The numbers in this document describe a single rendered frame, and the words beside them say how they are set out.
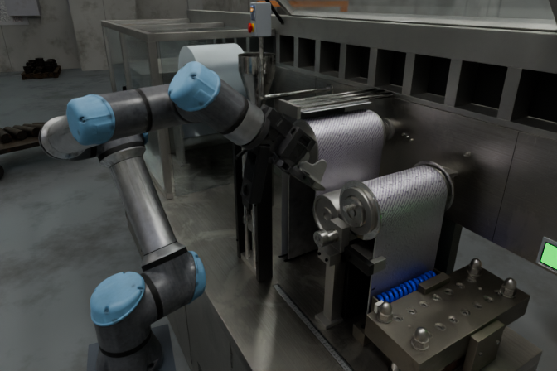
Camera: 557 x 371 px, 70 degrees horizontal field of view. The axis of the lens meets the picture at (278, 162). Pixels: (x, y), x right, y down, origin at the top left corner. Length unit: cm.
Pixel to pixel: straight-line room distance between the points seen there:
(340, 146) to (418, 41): 36
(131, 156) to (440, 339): 83
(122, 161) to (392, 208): 66
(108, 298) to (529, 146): 99
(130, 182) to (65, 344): 168
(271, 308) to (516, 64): 88
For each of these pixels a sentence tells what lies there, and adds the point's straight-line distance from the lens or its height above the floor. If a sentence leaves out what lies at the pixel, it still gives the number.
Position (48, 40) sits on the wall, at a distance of 1224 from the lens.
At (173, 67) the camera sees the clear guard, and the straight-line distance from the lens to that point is 167.
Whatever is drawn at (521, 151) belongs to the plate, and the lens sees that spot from 106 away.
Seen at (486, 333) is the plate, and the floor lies 102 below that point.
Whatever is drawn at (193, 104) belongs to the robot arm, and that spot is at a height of 157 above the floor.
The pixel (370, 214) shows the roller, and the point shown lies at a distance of 93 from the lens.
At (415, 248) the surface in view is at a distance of 110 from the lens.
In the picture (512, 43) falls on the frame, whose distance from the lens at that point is 106.
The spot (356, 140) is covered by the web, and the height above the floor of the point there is 135.
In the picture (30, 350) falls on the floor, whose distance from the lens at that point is 266.
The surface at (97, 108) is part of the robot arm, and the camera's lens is 66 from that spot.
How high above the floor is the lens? 172
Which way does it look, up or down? 22 degrees down
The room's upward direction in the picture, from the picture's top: straight up
